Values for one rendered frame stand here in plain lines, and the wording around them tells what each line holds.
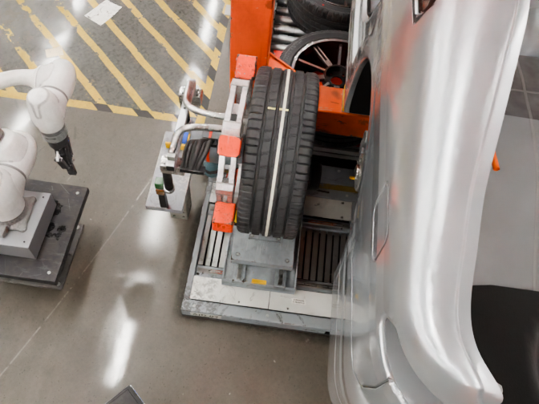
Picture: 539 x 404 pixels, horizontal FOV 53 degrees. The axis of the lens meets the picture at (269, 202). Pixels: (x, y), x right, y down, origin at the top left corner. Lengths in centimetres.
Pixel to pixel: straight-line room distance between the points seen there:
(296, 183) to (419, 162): 72
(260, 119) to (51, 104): 70
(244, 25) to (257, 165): 64
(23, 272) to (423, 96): 194
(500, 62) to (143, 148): 233
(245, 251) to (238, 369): 56
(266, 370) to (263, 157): 120
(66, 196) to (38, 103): 90
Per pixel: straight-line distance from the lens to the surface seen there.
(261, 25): 222
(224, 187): 193
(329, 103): 259
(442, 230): 114
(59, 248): 267
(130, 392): 235
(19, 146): 259
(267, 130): 185
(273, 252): 264
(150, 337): 275
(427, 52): 138
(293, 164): 185
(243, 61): 211
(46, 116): 200
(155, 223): 298
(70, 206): 276
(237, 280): 264
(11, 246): 261
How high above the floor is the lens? 261
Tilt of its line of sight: 60 degrees down
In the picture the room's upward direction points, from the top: 8 degrees clockwise
